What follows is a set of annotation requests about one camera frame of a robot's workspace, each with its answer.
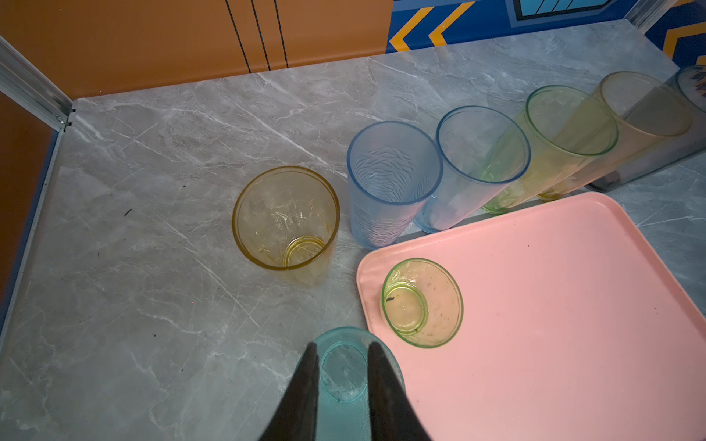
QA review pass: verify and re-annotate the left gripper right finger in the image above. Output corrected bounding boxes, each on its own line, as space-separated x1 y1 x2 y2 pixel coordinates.
368 342 430 441

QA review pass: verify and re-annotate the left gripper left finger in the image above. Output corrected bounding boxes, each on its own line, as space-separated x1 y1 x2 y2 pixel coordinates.
260 342 320 441

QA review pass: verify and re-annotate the green short glass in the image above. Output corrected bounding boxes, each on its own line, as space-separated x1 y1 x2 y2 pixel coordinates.
381 258 464 349

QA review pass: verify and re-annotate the pink plastic tray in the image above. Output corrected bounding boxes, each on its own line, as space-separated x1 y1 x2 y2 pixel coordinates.
357 193 705 440

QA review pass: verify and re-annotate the teal glass upper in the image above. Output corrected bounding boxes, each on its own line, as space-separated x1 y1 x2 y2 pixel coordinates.
283 327 408 440

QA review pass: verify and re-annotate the yellow tall glass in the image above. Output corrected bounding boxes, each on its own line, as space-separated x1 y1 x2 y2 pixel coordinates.
232 165 341 288

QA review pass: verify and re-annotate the blue textured tall glass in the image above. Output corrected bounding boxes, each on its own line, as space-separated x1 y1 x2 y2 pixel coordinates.
347 121 443 250

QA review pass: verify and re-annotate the blue smooth tall glass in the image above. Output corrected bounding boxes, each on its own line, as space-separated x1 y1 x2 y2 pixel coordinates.
415 106 531 233

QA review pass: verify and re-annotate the green tall glass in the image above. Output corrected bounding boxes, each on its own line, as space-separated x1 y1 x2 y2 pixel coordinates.
483 86 619 215

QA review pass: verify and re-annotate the amber tall glass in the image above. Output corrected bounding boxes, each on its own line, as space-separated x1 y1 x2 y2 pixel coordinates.
539 71 678 201

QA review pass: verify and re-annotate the grey smoky tall glass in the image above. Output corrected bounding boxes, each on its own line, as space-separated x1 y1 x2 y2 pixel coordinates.
588 64 705 192

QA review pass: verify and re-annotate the left aluminium corner post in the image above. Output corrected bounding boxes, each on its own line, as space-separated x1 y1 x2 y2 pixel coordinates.
0 37 74 132

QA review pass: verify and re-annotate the aluminium corner post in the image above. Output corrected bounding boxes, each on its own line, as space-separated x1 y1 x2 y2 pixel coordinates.
625 0 678 34
0 37 74 132

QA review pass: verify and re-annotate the right aluminium corner post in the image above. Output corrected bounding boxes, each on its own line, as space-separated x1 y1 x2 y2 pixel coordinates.
625 0 678 34

